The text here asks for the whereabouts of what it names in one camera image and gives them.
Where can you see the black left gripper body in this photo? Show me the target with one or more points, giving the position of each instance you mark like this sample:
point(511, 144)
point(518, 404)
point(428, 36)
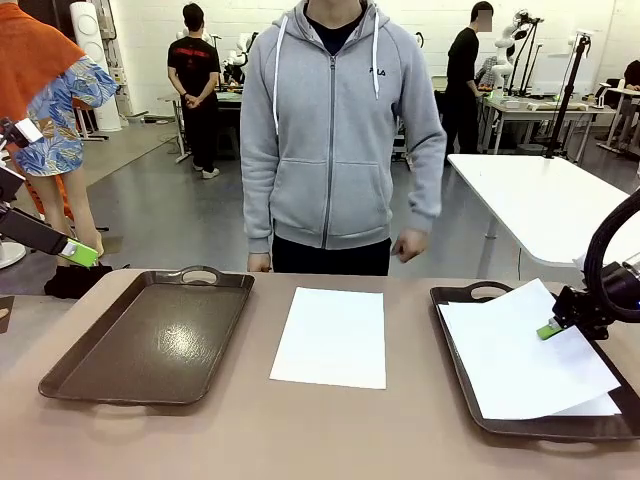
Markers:
point(30, 232)

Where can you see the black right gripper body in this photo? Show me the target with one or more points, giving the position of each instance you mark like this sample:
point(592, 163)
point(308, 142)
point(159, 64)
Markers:
point(575, 310)

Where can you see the white paper stack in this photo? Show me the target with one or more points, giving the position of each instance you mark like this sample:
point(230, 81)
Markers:
point(500, 360)

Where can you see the person's left forearm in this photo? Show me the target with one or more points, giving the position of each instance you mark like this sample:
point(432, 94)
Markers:
point(427, 200)

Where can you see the person's right forearm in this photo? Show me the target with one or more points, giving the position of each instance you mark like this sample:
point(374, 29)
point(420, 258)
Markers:
point(257, 210)

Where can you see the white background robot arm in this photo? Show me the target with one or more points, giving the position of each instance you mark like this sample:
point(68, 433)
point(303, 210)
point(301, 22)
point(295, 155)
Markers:
point(237, 52)

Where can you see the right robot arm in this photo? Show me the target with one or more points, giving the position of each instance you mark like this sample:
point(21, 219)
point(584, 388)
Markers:
point(620, 290)

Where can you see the large white background robot arm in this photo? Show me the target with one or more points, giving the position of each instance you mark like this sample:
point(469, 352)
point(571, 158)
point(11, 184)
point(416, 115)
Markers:
point(505, 55)

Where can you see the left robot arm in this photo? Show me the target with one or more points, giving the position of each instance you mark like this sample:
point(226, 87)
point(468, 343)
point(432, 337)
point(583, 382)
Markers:
point(7, 185)

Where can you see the person's left hand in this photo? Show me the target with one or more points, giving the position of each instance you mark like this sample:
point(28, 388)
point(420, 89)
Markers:
point(412, 245)

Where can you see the person's right hand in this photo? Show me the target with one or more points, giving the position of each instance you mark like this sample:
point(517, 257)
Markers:
point(260, 262)

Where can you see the white round stand base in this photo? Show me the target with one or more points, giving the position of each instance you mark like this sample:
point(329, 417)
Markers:
point(10, 257)

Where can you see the black bag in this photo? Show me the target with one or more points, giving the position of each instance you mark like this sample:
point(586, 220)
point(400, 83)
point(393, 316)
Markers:
point(70, 285)

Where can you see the brown cardboard piece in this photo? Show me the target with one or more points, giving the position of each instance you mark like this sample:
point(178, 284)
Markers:
point(5, 315)

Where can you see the brown tray holding papers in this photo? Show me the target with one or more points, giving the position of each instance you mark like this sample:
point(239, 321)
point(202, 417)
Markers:
point(525, 429)

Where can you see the mannequin in floral dress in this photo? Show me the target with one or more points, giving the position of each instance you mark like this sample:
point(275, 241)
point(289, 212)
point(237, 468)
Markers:
point(50, 125)

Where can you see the empty brown plastic tray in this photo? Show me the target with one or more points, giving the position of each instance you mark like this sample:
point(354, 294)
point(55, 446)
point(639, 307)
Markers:
point(150, 340)

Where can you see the white tower air conditioner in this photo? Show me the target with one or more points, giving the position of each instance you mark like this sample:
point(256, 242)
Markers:
point(95, 50)

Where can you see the black tripod stand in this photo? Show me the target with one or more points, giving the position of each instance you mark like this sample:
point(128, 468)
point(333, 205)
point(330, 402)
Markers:
point(565, 110)

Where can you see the grey background desk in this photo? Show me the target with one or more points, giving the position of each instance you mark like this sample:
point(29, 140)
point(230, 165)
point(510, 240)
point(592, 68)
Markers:
point(540, 107)

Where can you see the person in black T-shirt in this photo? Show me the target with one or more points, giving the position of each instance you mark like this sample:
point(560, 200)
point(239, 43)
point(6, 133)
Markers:
point(192, 65)

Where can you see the white background desk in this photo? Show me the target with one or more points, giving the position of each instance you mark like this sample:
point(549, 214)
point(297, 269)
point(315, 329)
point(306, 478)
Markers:
point(620, 92)

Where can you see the seated person in plaid shirt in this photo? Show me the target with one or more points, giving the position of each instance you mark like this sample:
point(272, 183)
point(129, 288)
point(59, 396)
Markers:
point(489, 67)

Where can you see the person in black clothes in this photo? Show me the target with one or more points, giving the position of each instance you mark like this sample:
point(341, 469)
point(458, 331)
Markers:
point(462, 75)

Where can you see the person in grey hoodie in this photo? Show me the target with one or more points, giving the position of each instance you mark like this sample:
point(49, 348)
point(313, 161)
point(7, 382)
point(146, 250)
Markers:
point(330, 150)

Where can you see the black white camera mount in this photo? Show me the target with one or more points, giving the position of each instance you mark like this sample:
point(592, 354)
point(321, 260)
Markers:
point(27, 131)

